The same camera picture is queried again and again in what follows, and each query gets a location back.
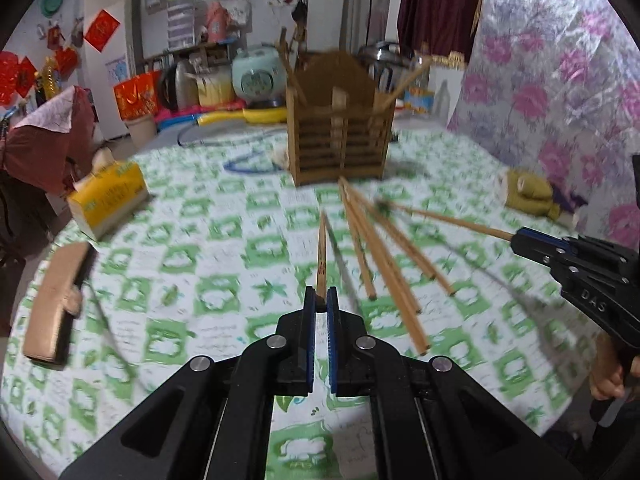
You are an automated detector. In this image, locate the red shopping bag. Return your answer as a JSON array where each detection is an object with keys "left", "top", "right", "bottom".
[{"left": 114, "top": 72, "right": 161, "bottom": 121}]

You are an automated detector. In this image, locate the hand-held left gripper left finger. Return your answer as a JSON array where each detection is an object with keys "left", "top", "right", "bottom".
[{"left": 59, "top": 287, "right": 321, "bottom": 480}]

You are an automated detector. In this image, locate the dark cloth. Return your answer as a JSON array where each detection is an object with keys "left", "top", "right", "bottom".
[{"left": 0, "top": 170, "right": 51, "bottom": 266}]

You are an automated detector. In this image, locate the white bucket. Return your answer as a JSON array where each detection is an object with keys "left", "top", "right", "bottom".
[{"left": 124, "top": 112, "right": 158, "bottom": 148}]

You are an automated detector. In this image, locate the white and yellow container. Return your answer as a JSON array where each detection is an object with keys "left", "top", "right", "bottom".
[{"left": 187, "top": 67, "right": 236, "bottom": 108}]

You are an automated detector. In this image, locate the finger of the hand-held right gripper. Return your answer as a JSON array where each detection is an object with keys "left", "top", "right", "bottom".
[
  {"left": 511, "top": 244, "right": 570, "bottom": 285},
  {"left": 509, "top": 226, "right": 627, "bottom": 267}
]

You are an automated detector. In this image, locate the yellow plastic toy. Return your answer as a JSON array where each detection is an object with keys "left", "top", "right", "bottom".
[{"left": 197, "top": 107, "right": 288, "bottom": 128}]

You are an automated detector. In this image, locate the person's right hand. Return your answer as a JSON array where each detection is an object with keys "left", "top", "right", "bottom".
[{"left": 589, "top": 332, "right": 628, "bottom": 402}]

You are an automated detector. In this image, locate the white refrigerator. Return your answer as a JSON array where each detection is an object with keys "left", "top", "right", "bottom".
[{"left": 82, "top": 0, "right": 143, "bottom": 141}]

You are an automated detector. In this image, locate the floral mattress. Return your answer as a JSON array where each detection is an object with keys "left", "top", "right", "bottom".
[{"left": 447, "top": 0, "right": 640, "bottom": 246}]

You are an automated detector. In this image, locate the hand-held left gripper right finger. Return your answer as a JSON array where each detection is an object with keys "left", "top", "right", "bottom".
[{"left": 327, "top": 287, "right": 583, "bottom": 480}]

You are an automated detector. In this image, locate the mint green rice cooker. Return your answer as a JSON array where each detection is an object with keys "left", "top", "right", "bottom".
[{"left": 231, "top": 45, "right": 291, "bottom": 108}]

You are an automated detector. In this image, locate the green striped hanging bag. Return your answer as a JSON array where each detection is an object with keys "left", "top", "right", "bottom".
[{"left": 165, "top": 0, "right": 197, "bottom": 51}]

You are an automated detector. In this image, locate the blue cable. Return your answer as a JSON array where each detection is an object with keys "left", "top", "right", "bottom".
[{"left": 222, "top": 152, "right": 281, "bottom": 175}]

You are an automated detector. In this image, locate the wooden slatted utensil holder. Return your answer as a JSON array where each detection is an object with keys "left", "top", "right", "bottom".
[{"left": 286, "top": 50, "right": 396, "bottom": 187}]

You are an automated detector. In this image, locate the pink cloth covered chair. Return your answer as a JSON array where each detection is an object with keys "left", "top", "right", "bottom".
[{"left": 0, "top": 85, "right": 96, "bottom": 196}]

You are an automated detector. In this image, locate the red diamond paper decoration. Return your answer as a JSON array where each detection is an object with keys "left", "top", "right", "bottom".
[{"left": 84, "top": 9, "right": 121, "bottom": 53}]

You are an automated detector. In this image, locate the maroon curtain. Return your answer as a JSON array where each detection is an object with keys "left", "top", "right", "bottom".
[{"left": 397, "top": 0, "right": 488, "bottom": 58}]

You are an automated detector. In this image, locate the yellow tissue box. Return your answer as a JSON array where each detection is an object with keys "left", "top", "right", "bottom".
[{"left": 66, "top": 150, "right": 150, "bottom": 242}]

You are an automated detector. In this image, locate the steel pressure cooker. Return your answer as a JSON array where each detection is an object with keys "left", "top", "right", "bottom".
[{"left": 357, "top": 40, "right": 416, "bottom": 93}]

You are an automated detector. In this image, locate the green patterned tablecloth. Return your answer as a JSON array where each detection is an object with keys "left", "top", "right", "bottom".
[{"left": 0, "top": 127, "right": 601, "bottom": 480}]

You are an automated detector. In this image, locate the clear plastic bottle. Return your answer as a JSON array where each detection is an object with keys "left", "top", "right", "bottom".
[{"left": 406, "top": 57, "right": 437, "bottom": 113}]

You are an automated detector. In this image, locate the olive plush toy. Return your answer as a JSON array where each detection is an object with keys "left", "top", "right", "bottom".
[{"left": 497, "top": 167, "right": 581, "bottom": 226}]

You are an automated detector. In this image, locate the yellow oil bottle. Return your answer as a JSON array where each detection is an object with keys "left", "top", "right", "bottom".
[{"left": 42, "top": 57, "right": 63, "bottom": 98}]

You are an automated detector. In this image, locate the red paper cutting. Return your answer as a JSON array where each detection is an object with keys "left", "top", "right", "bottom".
[
  {"left": 0, "top": 51, "right": 20, "bottom": 106},
  {"left": 16, "top": 57, "right": 39, "bottom": 98},
  {"left": 54, "top": 45, "right": 80, "bottom": 78}
]

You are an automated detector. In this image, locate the black pot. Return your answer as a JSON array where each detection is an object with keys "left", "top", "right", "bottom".
[{"left": 159, "top": 62, "right": 201, "bottom": 111}]

